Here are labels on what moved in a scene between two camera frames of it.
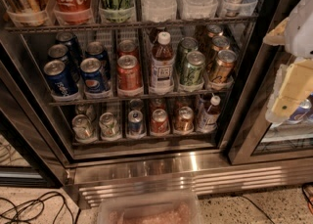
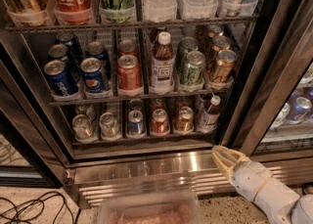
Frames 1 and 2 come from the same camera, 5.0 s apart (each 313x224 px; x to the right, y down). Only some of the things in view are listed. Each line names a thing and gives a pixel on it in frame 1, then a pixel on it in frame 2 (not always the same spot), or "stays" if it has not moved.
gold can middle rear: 220,43 stays
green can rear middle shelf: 186,45 stays
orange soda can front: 184,122 stays
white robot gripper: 301,32 -> 250,175
